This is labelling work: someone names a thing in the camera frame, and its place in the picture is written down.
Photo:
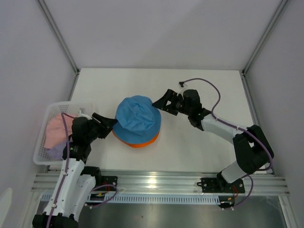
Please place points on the orange bucket hat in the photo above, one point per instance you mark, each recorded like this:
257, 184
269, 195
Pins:
139, 145

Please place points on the left aluminium frame post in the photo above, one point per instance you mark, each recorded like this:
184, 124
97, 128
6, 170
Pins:
57, 34

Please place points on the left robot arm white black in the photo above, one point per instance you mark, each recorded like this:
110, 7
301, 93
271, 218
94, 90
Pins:
76, 180

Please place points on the slotted grey cable duct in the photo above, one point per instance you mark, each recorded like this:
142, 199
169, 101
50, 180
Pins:
148, 199

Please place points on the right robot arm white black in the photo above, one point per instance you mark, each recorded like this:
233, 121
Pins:
252, 150

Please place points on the aluminium frame post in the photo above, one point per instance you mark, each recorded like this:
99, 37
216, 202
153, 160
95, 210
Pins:
279, 11
57, 34

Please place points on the white plastic basket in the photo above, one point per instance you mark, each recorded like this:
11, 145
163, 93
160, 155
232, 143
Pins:
41, 156

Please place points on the blue bucket hat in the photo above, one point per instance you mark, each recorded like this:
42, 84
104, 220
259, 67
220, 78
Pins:
138, 120

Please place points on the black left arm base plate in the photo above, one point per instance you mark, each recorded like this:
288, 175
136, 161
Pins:
108, 181

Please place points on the lavender bucket hat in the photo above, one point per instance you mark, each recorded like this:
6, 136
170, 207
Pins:
56, 152

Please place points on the right aluminium frame post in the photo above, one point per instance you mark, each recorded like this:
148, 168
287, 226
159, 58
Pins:
279, 11

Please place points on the pink bucket hat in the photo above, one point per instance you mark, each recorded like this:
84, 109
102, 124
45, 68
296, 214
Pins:
55, 130

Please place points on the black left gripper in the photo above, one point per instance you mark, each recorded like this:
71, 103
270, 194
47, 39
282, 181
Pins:
106, 124

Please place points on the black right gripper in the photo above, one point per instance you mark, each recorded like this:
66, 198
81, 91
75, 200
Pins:
161, 103

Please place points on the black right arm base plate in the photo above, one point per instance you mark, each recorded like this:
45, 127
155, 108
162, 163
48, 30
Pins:
216, 185

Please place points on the aluminium mounting rail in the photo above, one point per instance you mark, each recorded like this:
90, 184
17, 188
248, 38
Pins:
185, 183

